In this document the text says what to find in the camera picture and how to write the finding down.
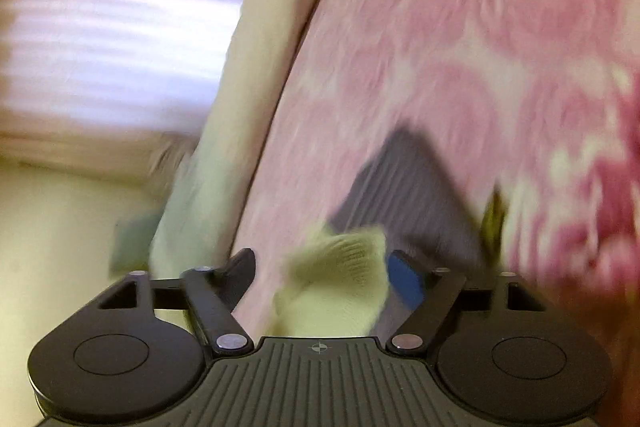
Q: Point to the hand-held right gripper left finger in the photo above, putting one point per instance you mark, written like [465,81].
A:
[239,277]

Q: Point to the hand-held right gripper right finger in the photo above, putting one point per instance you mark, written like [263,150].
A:
[406,279]

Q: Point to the purple cardigan with cream trim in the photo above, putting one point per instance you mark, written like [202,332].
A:
[405,187]

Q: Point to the grey pillow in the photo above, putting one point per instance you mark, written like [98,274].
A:
[132,242]

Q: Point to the grey and white rolled duvet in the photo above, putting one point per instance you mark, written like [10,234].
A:
[250,82]

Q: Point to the pink floral blanket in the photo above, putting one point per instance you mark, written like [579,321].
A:
[450,32]

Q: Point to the pink curtain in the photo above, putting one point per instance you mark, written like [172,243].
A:
[100,32]

